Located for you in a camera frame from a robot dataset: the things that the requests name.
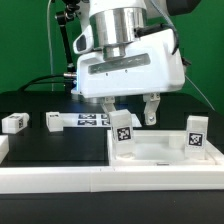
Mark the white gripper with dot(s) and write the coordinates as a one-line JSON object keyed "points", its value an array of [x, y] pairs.
{"points": [[148, 67]]}

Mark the white square table top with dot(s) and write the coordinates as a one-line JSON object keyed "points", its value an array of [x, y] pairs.
{"points": [[156, 148]]}

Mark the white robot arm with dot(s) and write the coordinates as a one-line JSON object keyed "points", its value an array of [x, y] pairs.
{"points": [[117, 23]]}

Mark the white sheet with tags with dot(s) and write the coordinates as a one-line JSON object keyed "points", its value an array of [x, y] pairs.
{"points": [[85, 120]]}

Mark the white U-shaped fence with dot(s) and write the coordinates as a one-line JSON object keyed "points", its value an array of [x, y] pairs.
{"points": [[110, 178]]}

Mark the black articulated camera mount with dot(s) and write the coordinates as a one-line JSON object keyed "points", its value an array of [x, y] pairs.
{"points": [[62, 18]]}

